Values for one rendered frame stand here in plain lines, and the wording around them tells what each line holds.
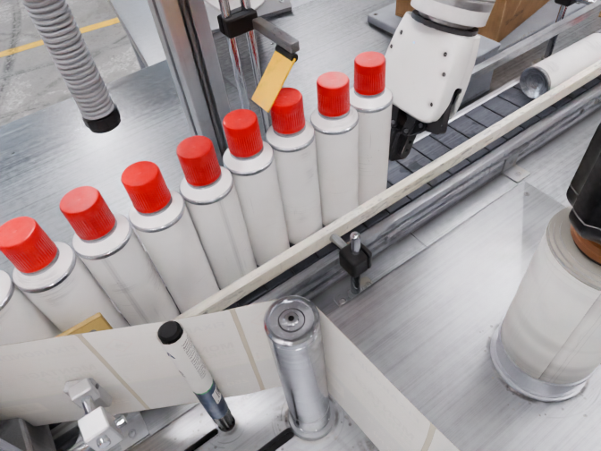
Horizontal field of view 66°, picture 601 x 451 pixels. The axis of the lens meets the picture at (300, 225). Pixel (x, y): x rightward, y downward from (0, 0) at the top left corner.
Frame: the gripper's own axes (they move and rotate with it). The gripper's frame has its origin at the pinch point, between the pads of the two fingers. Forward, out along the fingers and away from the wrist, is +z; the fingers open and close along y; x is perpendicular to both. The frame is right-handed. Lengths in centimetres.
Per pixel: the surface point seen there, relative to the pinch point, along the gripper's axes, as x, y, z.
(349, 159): -11.9, 3.1, -1.4
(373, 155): -7.3, 2.4, -0.8
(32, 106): -7, -232, 104
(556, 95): 27.3, 4.1, -6.6
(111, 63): 40, -244, 87
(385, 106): -8.3, 2.6, -7.1
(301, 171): -17.6, 2.2, -0.4
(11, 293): -45.2, 1.7, 6.6
